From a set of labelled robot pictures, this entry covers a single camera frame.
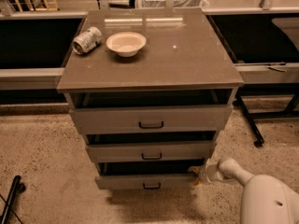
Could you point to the white wire basket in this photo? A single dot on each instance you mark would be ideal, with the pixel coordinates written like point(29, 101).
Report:
point(171, 3)

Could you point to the crushed green white can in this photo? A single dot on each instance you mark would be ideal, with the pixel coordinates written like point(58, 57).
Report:
point(87, 41)

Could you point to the grey drawer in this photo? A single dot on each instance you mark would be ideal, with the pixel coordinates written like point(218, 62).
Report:
point(151, 119)
point(158, 177)
point(151, 151)

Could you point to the grey bottom drawer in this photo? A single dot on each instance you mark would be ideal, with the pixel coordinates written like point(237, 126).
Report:
point(158, 177)

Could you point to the grey top drawer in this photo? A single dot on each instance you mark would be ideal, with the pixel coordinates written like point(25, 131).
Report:
point(151, 119)

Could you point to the grey middle drawer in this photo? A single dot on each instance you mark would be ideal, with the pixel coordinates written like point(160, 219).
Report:
point(151, 151)

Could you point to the black table leg frame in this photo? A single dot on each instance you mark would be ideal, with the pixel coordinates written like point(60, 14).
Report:
point(287, 113)

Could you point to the grey drawer cabinet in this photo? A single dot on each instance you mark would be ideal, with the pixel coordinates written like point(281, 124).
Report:
point(182, 64)

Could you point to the black stand leg left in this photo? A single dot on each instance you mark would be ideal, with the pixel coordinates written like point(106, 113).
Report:
point(17, 187)

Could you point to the white paper bowl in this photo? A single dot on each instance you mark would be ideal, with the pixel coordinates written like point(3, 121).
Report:
point(126, 44)

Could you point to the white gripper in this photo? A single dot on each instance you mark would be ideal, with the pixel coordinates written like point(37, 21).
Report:
point(206, 174)

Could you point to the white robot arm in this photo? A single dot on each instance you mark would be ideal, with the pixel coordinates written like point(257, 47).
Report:
point(265, 199)

